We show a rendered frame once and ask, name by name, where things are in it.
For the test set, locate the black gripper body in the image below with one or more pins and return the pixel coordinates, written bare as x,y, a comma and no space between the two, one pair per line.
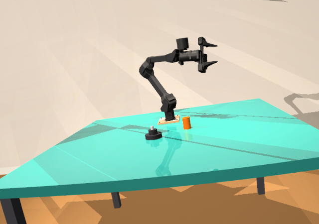
197,55

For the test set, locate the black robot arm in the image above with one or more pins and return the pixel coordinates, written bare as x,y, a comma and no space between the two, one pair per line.
146,70

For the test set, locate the orange knob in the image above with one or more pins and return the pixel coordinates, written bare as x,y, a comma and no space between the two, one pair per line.
186,122

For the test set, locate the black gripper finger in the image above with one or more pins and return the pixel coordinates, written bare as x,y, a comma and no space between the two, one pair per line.
207,64
208,44

